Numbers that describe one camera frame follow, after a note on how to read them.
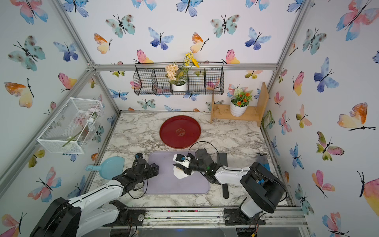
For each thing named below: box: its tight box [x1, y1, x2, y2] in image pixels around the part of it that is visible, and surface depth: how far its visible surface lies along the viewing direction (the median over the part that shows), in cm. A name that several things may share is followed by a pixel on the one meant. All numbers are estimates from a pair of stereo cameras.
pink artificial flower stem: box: [61, 108, 101, 148], surface depth 75 cm
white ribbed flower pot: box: [229, 96, 249, 118], surface depth 105 cm
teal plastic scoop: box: [85, 156, 125, 180], surface depth 93 cm
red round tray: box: [159, 115, 202, 150], surface depth 113 cm
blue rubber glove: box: [257, 152, 271, 172], surface depth 94 cm
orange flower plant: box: [230, 88, 253, 108], surface depth 101 cm
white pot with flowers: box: [165, 52, 200, 92], surface depth 87 cm
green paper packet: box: [262, 109, 275, 130], surface depth 113 cm
